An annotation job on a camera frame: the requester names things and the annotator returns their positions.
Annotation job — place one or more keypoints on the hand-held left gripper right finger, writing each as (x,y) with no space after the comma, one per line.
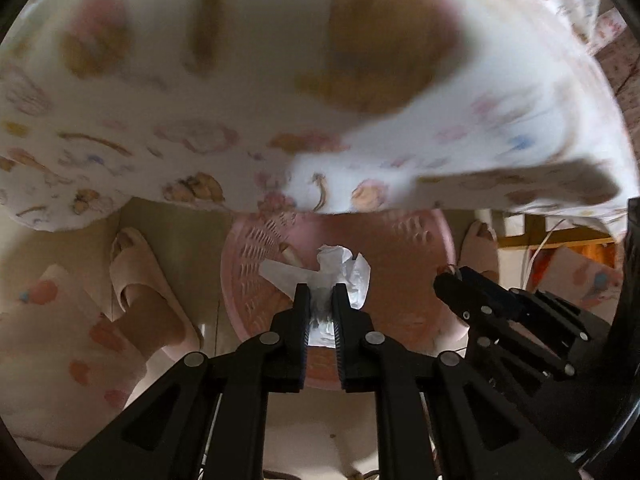
(341,320)

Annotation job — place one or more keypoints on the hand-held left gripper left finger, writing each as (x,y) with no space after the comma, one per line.
(300,320)

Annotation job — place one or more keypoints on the bear printed bed sheet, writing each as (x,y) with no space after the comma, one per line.
(250,85)

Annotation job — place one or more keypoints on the pink plastic basket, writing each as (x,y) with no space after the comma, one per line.
(400,285)

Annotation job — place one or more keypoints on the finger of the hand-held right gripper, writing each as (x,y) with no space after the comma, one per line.
(475,295)
(555,320)

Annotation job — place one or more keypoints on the pink slipper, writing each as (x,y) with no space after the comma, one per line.
(132,280)
(477,255)

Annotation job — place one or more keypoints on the person's leg in printed pajamas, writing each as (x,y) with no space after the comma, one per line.
(55,360)
(580,280)

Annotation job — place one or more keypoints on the wooden board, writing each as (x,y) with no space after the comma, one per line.
(560,238)

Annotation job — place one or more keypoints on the white tissue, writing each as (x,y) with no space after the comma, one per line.
(345,272)

